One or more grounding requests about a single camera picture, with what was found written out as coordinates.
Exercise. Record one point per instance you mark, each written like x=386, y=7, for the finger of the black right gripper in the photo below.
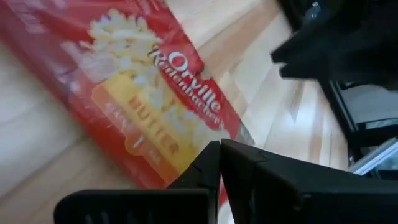
x=301, y=48
x=308, y=71

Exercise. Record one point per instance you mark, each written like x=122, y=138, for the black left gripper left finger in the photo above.
x=186, y=202

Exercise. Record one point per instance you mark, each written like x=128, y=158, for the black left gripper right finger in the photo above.
x=295, y=193

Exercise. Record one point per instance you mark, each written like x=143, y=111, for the red popcorn bag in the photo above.
x=140, y=77

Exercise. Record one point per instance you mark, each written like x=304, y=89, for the black aluminium table frame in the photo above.
x=342, y=118

